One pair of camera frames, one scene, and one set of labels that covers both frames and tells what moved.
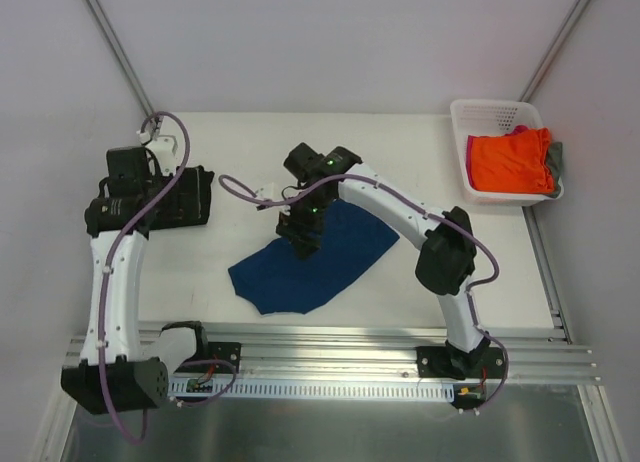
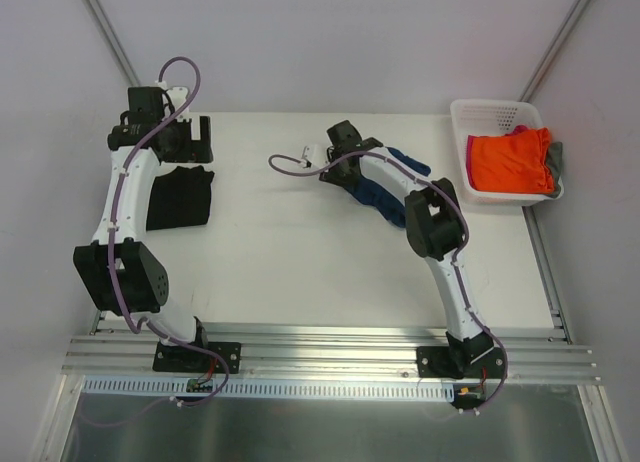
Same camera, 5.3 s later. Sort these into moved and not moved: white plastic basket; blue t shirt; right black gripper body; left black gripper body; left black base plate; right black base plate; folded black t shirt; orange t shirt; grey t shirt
Moved: right black gripper body; blue t shirt; left black gripper body
Not moved: white plastic basket; folded black t shirt; left black base plate; right black base plate; grey t shirt; orange t shirt
